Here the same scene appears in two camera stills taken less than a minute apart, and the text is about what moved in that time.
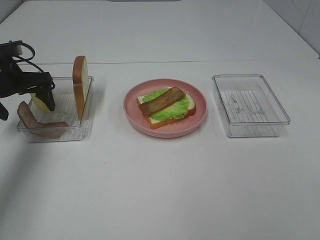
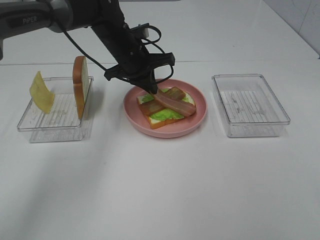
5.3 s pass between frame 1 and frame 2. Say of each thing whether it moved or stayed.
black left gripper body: moved
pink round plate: stayed
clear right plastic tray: stayed
